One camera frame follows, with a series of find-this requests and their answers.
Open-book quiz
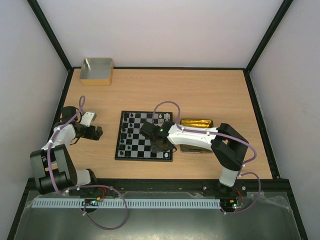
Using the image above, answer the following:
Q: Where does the black white chess board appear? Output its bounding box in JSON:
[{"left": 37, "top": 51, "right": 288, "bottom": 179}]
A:
[{"left": 114, "top": 110, "right": 173, "bottom": 162}]

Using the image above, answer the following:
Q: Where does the gold tin tray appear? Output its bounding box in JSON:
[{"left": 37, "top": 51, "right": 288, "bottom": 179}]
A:
[{"left": 180, "top": 118, "right": 214, "bottom": 154}]

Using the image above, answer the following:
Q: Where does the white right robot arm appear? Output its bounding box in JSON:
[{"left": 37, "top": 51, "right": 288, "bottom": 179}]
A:
[{"left": 140, "top": 121, "right": 257, "bottom": 196}]

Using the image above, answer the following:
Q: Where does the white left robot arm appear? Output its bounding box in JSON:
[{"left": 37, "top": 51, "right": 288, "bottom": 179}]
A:
[{"left": 30, "top": 106, "right": 103, "bottom": 195}]

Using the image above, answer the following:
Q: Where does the silver metal tin box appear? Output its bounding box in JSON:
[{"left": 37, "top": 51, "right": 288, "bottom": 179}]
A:
[{"left": 79, "top": 58, "right": 114, "bottom": 86}]

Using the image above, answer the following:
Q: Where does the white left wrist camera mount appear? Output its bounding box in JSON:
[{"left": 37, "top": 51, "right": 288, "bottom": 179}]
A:
[{"left": 80, "top": 111, "right": 97, "bottom": 127}]

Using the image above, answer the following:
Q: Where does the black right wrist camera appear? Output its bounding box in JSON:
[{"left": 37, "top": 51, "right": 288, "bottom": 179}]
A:
[{"left": 139, "top": 122, "right": 160, "bottom": 140}]

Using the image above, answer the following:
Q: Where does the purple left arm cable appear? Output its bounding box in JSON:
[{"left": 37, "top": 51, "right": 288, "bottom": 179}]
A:
[{"left": 46, "top": 95, "right": 129, "bottom": 230}]

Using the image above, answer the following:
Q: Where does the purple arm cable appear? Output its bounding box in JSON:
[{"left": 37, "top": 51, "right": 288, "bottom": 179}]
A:
[
  {"left": 152, "top": 101, "right": 262, "bottom": 216},
  {"left": 46, "top": 95, "right": 129, "bottom": 230}
]

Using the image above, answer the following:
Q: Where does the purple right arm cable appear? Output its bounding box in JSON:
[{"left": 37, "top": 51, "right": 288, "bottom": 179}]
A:
[{"left": 152, "top": 101, "right": 262, "bottom": 216}]

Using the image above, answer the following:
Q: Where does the white slotted cable duct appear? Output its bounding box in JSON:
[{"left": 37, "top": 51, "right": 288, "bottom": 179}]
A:
[{"left": 31, "top": 198, "right": 221, "bottom": 209}]

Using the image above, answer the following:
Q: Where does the black aluminium frame rail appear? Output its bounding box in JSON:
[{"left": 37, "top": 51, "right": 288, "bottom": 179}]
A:
[{"left": 24, "top": 177, "right": 291, "bottom": 198}]

